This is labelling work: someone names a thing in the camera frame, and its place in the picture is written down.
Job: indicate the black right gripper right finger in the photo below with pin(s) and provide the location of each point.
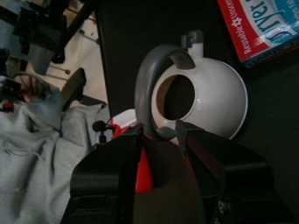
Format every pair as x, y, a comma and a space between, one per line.
234, 175

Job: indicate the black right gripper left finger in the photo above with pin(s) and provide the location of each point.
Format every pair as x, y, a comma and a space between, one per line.
101, 175

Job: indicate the red and white toy iron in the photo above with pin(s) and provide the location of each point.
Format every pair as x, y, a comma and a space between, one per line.
123, 118

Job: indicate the black round knob stand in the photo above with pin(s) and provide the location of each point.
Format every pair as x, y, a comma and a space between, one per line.
99, 126

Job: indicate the grey cloth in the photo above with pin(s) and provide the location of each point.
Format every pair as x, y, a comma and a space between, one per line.
35, 163

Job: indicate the black and red device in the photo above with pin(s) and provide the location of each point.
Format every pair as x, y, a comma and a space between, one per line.
10, 90

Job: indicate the grey bin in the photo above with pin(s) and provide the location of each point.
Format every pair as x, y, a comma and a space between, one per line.
41, 58

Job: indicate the red and blue cardboard box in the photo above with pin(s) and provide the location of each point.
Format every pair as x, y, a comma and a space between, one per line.
253, 26

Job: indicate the black frame strut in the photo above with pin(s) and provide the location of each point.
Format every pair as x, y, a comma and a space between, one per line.
73, 29

